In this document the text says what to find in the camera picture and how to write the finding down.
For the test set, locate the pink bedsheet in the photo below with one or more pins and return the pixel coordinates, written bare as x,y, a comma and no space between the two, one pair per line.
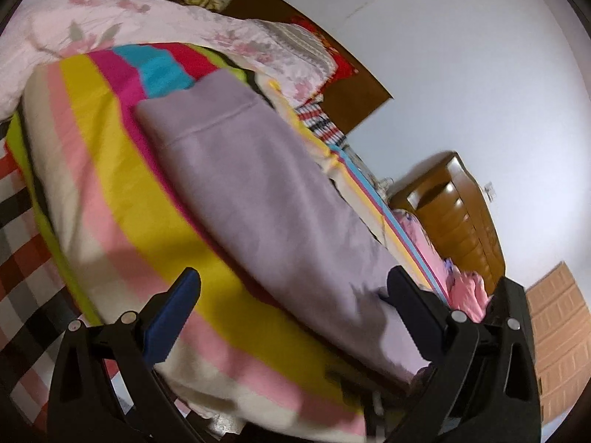
413,240

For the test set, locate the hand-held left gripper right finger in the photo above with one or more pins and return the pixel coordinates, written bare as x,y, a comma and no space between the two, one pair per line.
413,314

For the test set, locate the white wall socket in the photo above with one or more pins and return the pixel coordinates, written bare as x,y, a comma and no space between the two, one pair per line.
490,189

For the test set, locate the glossy brown wooden headboard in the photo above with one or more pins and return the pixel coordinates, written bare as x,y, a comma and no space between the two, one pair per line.
457,212

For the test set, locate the striped colourful blanket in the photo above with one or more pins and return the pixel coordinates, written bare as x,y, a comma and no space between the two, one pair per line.
115,170

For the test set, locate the purple pants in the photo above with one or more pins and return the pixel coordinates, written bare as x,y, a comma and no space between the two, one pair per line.
277,203

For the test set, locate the floral folded duvet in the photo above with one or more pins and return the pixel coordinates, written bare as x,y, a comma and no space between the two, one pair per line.
300,39

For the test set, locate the pink comforter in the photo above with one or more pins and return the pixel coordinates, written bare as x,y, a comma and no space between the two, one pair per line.
468,290

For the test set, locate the light wooden wardrobe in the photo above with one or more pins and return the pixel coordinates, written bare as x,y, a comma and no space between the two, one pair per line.
558,341

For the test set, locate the red embroidered pillow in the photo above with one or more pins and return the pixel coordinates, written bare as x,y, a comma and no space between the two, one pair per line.
339,64

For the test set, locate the dark plain wooden headboard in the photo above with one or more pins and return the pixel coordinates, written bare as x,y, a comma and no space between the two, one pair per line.
355,97

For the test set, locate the red plaid bedsheet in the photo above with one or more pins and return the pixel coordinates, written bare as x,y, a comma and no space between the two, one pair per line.
27,277

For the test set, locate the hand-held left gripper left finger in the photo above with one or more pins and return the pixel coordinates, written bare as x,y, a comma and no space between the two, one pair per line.
173,314

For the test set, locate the pale pink floral quilt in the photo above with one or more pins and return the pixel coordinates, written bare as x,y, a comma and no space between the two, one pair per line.
138,23

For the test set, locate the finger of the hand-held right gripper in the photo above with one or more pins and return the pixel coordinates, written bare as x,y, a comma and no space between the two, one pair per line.
508,300

